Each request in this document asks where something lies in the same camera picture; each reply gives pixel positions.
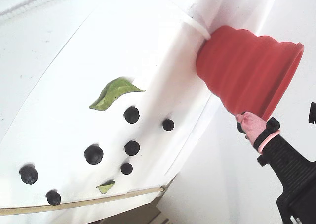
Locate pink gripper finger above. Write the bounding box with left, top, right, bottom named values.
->
left=235, top=111, right=310, bottom=198

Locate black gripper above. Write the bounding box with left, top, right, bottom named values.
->
left=276, top=159, right=316, bottom=224

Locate red collapsible cup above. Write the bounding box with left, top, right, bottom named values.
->
left=196, top=25, right=305, bottom=122

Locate large green leaf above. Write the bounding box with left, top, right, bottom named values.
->
left=88, top=77, right=147, bottom=112

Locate small green leaf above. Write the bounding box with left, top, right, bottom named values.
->
left=95, top=180, right=116, bottom=195

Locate white mat sheet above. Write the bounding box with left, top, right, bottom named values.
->
left=0, top=0, right=215, bottom=210

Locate thin wooden stick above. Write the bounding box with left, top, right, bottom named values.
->
left=0, top=187, right=165, bottom=215

